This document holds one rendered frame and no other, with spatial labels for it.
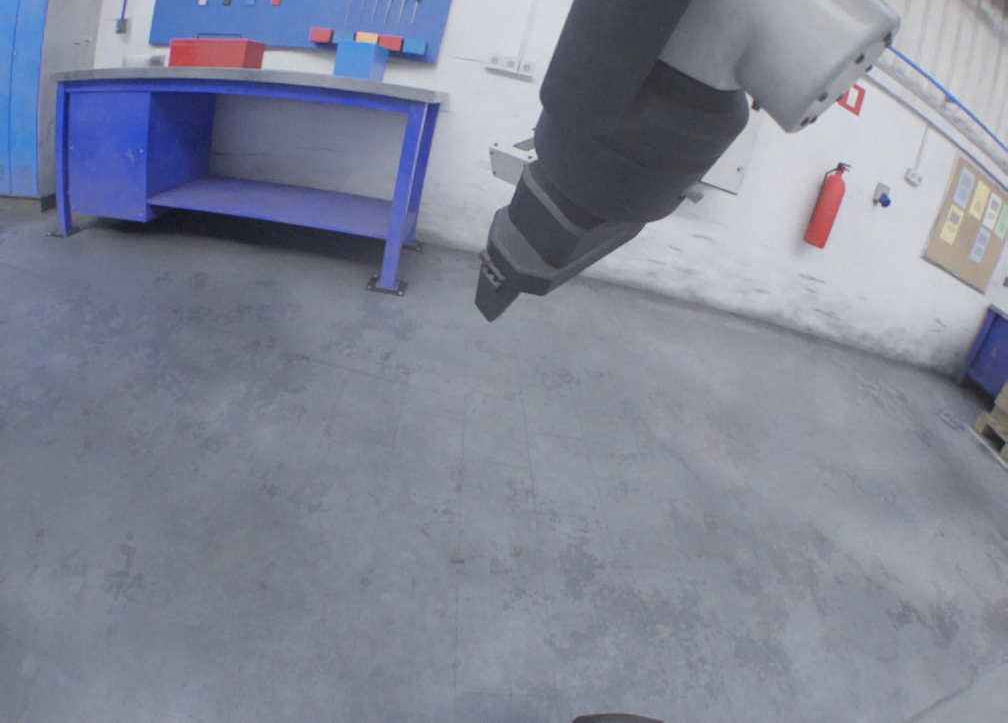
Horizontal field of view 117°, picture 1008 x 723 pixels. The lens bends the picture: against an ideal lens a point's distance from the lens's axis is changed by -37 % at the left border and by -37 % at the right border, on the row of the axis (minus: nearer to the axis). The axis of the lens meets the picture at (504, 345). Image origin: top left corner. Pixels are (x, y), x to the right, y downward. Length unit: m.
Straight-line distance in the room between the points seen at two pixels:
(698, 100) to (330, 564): 1.00
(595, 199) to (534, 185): 0.04
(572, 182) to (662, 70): 0.07
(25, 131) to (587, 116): 3.43
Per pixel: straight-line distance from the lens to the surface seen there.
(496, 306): 0.33
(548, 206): 0.26
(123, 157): 2.63
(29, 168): 3.51
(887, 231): 4.02
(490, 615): 1.03
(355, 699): 0.92
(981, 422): 4.32
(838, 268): 3.79
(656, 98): 0.20
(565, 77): 0.18
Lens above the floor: 0.87
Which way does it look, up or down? 27 degrees down
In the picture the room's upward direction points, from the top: 15 degrees clockwise
